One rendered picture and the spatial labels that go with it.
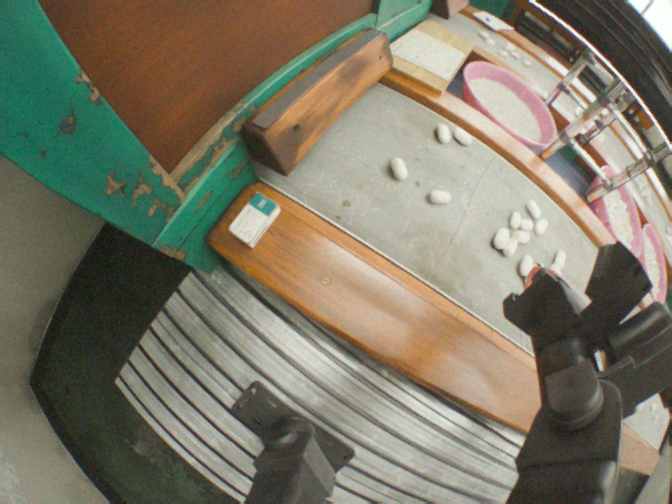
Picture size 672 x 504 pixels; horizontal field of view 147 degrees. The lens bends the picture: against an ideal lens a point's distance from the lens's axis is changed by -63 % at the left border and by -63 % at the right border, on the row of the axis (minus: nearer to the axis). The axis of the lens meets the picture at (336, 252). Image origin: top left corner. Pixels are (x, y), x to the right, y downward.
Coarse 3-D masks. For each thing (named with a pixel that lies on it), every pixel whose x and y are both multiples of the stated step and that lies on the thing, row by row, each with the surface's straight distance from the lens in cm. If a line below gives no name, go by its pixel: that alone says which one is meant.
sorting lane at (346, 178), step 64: (384, 128) 46; (448, 128) 52; (320, 192) 38; (384, 192) 39; (448, 192) 43; (512, 192) 51; (384, 256) 35; (448, 256) 39; (512, 256) 46; (576, 256) 61
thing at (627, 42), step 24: (552, 0) 29; (576, 0) 30; (600, 0) 31; (624, 0) 33; (576, 24) 29; (600, 24) 30; (624, 24) 32; (648, 24) 34; (600, 48) 30; (624, 48) 31; (648, 48) 33; (624, 72) 31; (648, 72) 32; (648, 96) 32
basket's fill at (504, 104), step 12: (480, 84) 71; (492, 84) 75; (480, 96) 67; (492, 96) 70; (504, 96) 75; (516, 96) 80; (492, 108) 66; (504, 108) 69; (516, 108) 72; (504, 120) 65; (516, 120) 68; (528, 120) 74; (516, 132) 66; (528, 132) 69; (540, 132) 74
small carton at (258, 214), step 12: (252, 204) 33; (264, 204) 33; (276, 204) 32; (240, 216) 33; (252, 216) 32; (264, 216) 32; (228, 228) 33; (240, 228) 32; (252, 228) 32; (264, 228) 33; (252, 240) 32
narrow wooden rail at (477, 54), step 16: (480, 48) 84; (464, 64) 83; (496, 64) 80; (496, 80) 82; (512, 80) 81; (528, 80) 85; (544, 96) 84; (560, 112) 85; (560, 128) 87; (592, 144) 90; (576, 160) 93; (608, 160) 95; (592, 176) 97; (640, 208) 107; (656, 256) 127
